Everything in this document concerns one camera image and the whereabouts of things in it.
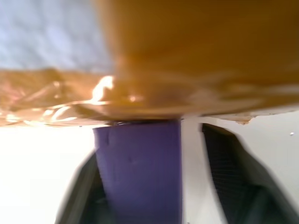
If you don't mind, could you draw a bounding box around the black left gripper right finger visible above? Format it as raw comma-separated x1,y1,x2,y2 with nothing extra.
201,123,299,224

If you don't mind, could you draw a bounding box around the brown taped cardboard box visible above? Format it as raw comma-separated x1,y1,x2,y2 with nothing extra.
0,0,299,128

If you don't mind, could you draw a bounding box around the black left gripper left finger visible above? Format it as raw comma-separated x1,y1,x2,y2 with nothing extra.
54,155,110,224

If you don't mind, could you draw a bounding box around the purple block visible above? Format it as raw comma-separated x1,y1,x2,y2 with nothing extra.
92,120,183,224

